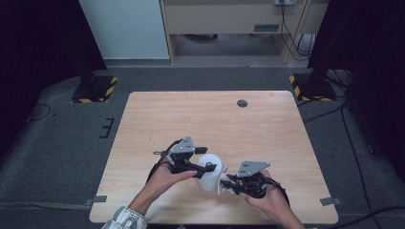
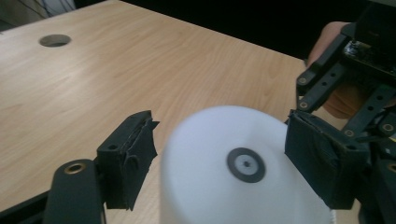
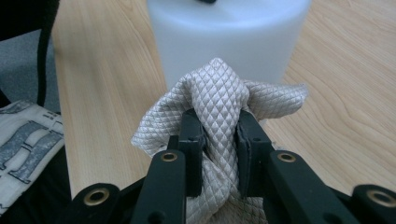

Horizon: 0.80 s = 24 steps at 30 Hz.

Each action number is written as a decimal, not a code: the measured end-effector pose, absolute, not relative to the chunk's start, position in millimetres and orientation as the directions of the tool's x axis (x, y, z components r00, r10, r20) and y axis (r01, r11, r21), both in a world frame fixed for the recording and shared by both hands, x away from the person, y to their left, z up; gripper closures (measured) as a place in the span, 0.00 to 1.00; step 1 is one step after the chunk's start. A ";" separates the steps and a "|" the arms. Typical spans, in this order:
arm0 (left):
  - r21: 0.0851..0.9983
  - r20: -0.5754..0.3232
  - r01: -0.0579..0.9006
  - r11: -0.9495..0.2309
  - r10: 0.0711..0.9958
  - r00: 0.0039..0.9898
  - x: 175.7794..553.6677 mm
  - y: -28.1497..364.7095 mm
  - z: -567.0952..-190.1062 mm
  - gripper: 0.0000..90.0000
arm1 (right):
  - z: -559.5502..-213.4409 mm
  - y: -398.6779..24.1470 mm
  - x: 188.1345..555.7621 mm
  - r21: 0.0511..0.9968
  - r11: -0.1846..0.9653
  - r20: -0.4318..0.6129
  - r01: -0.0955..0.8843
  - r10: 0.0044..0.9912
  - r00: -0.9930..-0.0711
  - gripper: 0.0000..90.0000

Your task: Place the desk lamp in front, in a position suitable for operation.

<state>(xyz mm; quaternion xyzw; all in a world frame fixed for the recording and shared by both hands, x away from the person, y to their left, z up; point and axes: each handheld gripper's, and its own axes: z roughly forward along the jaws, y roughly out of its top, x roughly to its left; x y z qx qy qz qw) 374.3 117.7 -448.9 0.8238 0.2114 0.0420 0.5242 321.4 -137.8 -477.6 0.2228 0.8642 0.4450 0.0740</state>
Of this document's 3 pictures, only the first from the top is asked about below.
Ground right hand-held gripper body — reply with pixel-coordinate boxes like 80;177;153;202
236;160;275;199

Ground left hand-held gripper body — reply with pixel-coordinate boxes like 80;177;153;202
153;135;197;175

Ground white tissue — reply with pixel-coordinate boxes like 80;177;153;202
217;165;240;196

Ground white cylindrical container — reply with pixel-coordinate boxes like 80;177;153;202
195;153;225;193

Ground person's right hand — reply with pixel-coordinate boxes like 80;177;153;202
243;169;289;220

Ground person's left hand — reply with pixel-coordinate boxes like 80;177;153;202
149;164;199;203

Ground grey tape piece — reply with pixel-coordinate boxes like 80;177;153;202
85;195;108;206
319;197;344;207

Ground person's left striped sleeve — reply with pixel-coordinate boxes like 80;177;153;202
101;205;150;229

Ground striped-edge black stand base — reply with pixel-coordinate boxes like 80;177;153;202
288;73;338;103
71;74;118;104

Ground white board panel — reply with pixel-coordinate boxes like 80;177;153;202
78;0;170;60

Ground light wooden desk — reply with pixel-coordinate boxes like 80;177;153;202
160;0;330;65

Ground grey rectangular desk label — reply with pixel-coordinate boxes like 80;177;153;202
253;23;281;32

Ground black curtain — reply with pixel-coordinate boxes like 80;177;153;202
0;0;108;160
308;0;405;175

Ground left hand-held gripper black cable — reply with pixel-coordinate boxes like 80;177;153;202
146;138;181;185

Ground hand-held gripper black cable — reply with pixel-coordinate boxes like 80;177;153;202
264;177;291;206
146;138;181;185

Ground right hand-held gripper black cable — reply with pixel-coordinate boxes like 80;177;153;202
264;177;291;206

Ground long black floor cable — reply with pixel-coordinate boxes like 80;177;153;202
302;101;385;229

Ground black hanging cables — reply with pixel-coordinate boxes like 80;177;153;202
280;3;317;62

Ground thick black floor cable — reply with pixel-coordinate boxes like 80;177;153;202
330;205;405;229

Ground thin black looped floor cable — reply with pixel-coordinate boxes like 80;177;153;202
27;103;52;124

